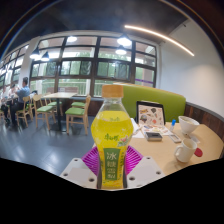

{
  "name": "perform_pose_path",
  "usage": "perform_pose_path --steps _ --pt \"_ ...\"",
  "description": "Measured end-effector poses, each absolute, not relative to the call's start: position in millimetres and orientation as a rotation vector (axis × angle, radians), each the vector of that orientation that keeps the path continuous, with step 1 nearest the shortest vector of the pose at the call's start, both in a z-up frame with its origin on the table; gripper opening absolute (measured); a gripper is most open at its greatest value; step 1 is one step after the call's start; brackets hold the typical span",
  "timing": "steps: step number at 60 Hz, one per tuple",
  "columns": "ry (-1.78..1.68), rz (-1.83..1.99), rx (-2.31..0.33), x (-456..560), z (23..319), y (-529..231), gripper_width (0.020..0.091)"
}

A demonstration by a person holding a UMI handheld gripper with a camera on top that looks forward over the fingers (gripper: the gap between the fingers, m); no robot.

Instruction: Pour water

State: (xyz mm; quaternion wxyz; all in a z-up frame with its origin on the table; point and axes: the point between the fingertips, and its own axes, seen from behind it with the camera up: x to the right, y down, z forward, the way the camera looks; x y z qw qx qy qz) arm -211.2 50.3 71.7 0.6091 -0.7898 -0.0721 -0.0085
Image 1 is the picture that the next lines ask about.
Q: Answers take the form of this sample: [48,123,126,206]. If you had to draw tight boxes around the green booth seat back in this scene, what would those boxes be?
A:
[113,82,187,123]

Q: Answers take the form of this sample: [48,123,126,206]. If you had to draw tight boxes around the large black-framed window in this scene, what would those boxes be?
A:
[0,35,158,99]

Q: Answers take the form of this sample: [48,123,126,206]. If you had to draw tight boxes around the flat round red coaster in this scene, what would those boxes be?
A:
[193,147,204,158]

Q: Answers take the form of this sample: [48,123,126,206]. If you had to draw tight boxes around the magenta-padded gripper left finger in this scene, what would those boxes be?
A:
[59,145,102,190]

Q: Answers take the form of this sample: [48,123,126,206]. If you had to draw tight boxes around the white paper sheets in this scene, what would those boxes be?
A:
[130,118,174,140]

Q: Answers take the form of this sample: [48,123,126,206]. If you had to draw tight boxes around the white mug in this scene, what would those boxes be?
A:
[173,138,198,164]

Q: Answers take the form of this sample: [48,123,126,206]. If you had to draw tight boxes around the yellow drink bottle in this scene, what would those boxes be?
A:
[90,84,134,190]

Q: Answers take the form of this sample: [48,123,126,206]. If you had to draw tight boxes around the white bowl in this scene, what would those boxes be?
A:
[177,115,200,136]

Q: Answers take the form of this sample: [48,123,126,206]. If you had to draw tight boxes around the wooden chairs with green seats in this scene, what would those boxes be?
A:
[0,94,92,136]

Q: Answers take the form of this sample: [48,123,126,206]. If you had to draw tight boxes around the pendant ceiling lamps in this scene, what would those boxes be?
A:
[29,33,133,63]

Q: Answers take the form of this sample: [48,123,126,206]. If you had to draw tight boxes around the black-framed picture stand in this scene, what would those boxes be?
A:
[135,100,167,127]

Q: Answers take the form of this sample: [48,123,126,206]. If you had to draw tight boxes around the long curved ceiling light strip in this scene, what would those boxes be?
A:
[124,24,195,57]

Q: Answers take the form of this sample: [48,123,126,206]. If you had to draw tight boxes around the flat white phone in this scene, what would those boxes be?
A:
[168,133,183,144]

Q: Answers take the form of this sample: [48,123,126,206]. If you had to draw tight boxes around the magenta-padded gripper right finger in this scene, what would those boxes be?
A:
[124,144,167,190]

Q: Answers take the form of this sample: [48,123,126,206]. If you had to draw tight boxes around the small black box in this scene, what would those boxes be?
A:
[144,131,163,142]

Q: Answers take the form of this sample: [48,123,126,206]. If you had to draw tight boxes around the wooden dining table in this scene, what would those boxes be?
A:
[42,92,78,132]

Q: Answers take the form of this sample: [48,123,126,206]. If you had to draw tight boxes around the small blue-capped white bottle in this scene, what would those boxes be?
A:
[169,119,177,132]

